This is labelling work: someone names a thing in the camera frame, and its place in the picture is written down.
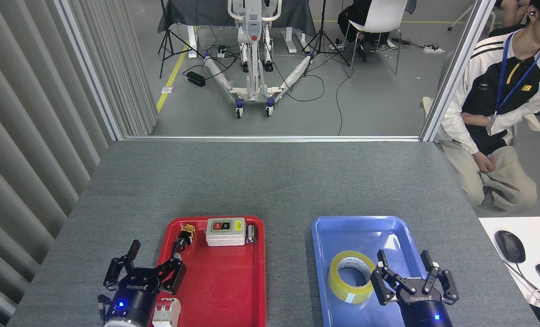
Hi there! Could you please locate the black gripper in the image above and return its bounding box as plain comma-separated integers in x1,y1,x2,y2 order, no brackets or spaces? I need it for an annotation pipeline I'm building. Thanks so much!
104,237,188,325
370,249,460,327

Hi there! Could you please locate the yellow tape roll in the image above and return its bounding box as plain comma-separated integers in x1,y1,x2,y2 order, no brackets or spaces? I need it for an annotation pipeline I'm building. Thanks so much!
328,250,376,304

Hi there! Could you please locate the white red terminal block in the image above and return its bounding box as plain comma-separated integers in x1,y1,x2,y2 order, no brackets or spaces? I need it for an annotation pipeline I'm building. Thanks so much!
153,297,182,327

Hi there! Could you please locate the red plastic tray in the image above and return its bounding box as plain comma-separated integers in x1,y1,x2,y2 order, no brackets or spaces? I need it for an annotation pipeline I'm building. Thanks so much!
154,216,267,327

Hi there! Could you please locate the blue plastic tray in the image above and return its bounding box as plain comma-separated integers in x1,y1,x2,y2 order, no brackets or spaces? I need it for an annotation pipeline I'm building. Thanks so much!
311,216,447,327

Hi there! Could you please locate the black computer mouse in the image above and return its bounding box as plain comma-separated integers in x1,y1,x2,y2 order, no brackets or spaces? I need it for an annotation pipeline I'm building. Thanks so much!
494,230,526,264

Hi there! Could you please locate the black tripod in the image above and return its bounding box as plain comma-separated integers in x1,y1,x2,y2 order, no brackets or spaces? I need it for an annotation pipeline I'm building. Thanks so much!
158,0,204,79
302,0,352,78

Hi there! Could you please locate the white plastic chair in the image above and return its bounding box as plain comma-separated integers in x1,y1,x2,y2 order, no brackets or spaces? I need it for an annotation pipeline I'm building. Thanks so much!
342,0,409,75

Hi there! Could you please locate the white wheeled stand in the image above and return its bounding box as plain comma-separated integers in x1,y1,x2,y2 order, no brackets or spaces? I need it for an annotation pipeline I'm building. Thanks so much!
203,0,313,119

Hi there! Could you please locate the table with black cloth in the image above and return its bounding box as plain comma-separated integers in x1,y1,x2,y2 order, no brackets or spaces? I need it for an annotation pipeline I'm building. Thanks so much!
157,0,317,59

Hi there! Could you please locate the person in dark clothes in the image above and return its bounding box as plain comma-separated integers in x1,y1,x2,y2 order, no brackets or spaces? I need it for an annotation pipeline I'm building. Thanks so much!
337,0,418,62

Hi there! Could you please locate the white switch box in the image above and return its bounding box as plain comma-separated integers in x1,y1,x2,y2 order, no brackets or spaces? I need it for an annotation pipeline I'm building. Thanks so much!
205,218,246,247

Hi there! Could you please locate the grey mouse cable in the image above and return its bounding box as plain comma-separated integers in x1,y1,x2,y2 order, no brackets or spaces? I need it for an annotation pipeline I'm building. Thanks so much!
508,261,540,312

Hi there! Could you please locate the black floor cable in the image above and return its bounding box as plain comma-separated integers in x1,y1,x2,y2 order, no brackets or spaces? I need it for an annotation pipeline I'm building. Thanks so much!
335,66,355,136

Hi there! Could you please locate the silver rail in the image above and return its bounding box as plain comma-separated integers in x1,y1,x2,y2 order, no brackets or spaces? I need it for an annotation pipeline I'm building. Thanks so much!
124,135,422,142

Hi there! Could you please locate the silver post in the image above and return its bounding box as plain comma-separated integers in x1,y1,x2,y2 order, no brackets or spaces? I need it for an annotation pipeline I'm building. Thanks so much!
420,0,497,142

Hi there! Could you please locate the person behind post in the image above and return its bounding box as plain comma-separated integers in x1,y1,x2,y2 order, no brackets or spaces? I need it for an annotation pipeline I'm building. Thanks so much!
495,0,531,28

